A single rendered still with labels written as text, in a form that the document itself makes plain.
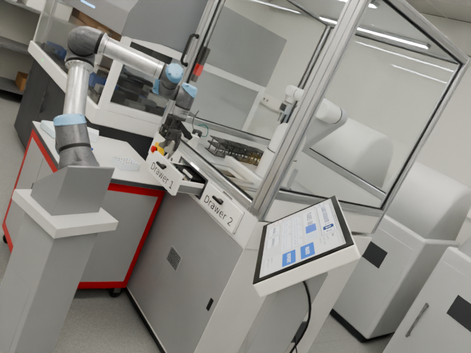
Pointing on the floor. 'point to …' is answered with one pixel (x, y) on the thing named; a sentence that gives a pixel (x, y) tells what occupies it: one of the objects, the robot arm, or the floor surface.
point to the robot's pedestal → (44, 274)
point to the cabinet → (207, 284)
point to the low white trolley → (131, 191)
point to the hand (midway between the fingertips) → (167, 155)
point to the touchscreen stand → (281, 317)
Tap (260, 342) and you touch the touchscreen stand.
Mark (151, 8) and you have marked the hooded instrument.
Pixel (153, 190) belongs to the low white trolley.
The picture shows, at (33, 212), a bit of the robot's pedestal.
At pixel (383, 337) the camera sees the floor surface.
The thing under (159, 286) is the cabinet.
